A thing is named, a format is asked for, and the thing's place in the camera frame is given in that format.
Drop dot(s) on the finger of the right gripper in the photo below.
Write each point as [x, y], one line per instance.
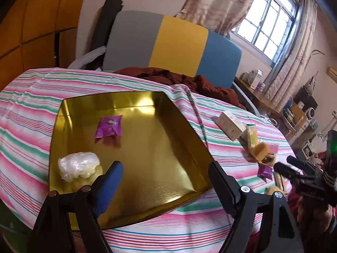
[289, 173]
[306, 167]

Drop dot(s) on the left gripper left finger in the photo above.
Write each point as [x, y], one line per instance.
[52, 231]

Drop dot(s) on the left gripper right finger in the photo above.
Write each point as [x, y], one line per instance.
[278, 231]

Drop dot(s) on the purple snack packet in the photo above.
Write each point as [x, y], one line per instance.
[265, 172]
[109, 126]

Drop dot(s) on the green yellow cracker pack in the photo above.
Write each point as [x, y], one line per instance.
[250, 135]

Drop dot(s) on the white cardboard box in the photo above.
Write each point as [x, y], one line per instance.
[230, 125]

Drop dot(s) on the long yellow bread bar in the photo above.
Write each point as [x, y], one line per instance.
[279, 182]

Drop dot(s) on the pink wrapped packet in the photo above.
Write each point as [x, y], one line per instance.
[273, 147]

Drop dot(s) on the striped pink green bedsheet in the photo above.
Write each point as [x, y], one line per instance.
[29, 106]

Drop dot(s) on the wooden side desk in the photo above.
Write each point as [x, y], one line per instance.
[264, 107]

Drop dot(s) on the clear plastic wrapped ball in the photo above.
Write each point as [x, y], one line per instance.
[79, 165]

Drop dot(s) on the white carton on desk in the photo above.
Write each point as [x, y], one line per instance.
[255, 78]

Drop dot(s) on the gold metal tin tray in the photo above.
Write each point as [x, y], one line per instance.
[165, 163]

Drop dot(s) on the dark red blanket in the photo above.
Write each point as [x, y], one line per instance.
[198, 84]

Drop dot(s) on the beige patterned curtain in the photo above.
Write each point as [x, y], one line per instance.
[219, 16]

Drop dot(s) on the orange wooden wardrobe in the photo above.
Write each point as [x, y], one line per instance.
[38, 34]

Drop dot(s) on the grey yellow blue headboard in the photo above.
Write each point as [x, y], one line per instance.
[145, 39]

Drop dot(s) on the black rolled mat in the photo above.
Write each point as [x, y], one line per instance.
[104, 24]

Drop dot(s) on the wall air conditioner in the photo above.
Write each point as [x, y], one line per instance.
[332, 73]

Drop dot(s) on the window with metal frame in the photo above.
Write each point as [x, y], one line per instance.
[267, 26]

